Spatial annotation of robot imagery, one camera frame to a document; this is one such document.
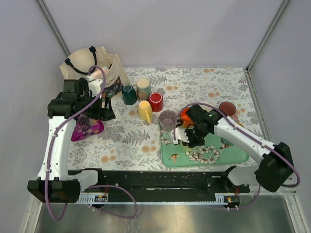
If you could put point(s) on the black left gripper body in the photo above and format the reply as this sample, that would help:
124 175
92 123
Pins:
102 112

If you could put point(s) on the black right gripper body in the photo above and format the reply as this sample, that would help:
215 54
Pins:
196 137

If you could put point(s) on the orange mug black handle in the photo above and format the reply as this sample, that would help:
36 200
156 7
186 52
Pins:
184 120

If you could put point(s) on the lilac mug black handle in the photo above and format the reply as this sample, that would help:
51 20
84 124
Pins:
167 121

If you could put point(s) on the yellow mug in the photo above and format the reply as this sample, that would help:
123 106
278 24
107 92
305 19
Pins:
145 111

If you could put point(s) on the tall pink floral mug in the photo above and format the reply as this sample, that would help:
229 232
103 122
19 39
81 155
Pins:
230 109

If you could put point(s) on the red mug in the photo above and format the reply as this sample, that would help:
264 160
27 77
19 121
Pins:
156 101

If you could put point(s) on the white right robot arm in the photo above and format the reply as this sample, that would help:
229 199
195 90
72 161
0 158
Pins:
274 161

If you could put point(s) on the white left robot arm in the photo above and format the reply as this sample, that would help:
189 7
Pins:
54 182

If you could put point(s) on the dark green mug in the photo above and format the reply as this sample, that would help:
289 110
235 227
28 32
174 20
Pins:
129 95

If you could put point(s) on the cream floral mug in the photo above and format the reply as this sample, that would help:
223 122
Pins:
143 89

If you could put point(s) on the purple snack packet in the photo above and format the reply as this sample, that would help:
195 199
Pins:
86 127

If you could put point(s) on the green hummingbird tray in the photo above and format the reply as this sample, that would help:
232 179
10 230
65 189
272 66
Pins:
213 152

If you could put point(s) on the beige canvas tote bag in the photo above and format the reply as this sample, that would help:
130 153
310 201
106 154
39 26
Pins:
84 62

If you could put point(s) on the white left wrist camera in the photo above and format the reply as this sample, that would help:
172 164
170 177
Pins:
95 84

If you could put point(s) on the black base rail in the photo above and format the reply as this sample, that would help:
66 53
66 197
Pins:
162 186

